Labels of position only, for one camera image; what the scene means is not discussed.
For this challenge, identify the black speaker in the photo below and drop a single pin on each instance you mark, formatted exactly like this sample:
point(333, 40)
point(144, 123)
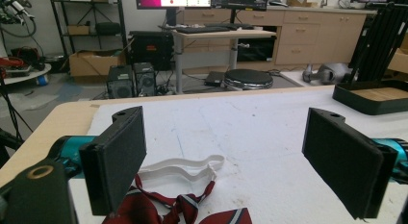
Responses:
point(145, 78)

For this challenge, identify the white table cloth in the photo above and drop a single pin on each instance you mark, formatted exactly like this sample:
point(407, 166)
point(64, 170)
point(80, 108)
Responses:
point(256, 140)

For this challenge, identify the light wooden desk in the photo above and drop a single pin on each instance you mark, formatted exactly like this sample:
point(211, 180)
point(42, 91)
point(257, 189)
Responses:
point(221, 35)

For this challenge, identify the grey robot part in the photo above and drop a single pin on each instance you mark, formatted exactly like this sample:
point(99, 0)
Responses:
point(325, 73)

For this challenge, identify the round white side table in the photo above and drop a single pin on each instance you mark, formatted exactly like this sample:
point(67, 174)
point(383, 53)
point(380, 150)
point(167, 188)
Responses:
point(25, 73)

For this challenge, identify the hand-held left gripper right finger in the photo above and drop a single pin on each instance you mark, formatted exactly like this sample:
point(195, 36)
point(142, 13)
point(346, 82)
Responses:
point(346, 166)

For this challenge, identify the red striped bow tie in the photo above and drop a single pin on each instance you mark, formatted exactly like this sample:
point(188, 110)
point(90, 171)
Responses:
point(179, 188)

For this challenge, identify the small black box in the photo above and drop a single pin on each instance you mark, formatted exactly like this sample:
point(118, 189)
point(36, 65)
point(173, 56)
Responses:
point(214, 79)

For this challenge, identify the black metal shelf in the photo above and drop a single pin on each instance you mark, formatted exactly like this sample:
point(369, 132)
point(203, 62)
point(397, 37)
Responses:
point(86, 25)

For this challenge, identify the monitor with dark screen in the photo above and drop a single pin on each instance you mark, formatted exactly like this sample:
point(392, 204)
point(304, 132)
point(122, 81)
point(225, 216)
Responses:
point(240, 0)

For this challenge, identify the black keyboard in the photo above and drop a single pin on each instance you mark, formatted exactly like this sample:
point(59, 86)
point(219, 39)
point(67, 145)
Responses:
point(202, 29)

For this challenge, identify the black folded stand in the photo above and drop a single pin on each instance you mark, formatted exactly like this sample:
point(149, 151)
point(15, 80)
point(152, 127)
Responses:
point(378, 38)

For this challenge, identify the beige drawer cabinet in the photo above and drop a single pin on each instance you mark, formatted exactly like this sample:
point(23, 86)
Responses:
point(308, 38)

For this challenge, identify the cardboard box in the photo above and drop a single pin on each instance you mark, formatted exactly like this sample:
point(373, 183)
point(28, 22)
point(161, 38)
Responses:
point(93, 63)

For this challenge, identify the black computer tower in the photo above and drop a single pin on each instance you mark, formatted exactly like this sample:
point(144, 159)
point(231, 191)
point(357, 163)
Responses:
point(150, 49)

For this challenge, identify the black tray with wooden base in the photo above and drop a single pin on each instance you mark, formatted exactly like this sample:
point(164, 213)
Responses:
point(372, 97)

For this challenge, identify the black equipment boxes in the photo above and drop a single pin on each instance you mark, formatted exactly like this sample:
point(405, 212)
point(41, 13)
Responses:
point(120, 81)

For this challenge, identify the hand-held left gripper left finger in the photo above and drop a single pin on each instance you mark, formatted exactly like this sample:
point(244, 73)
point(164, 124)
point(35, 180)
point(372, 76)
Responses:
point(115, 160)

